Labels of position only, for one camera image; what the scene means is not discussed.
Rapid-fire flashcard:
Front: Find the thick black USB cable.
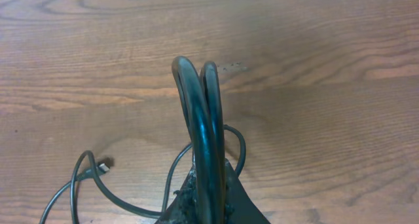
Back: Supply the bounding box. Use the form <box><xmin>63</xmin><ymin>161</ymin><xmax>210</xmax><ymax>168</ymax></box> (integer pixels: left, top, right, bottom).
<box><xmin>170</xmin><ymin>55</ymin><xmax>247</xmax><ymax>224</ymax></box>

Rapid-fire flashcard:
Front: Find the thin black USB cable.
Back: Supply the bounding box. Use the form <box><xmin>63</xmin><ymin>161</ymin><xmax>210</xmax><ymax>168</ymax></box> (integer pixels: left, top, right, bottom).
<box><xmin>39</xmin><ymin>141</ymin><xmax>194</xmax><ymax>224</ymax></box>

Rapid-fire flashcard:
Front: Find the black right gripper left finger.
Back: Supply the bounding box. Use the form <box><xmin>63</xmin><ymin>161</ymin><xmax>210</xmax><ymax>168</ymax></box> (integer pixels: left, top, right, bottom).
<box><xmin>155</xmin><ymin>166</ymin><xmax>198</xmax><ymax>224</ymax></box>

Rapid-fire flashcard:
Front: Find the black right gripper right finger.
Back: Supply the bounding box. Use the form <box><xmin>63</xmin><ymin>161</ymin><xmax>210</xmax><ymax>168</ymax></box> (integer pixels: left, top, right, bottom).
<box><xmin>225</xmin><ymin>159</ymin><xmax>270</xmax><ymax>224</ymax></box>

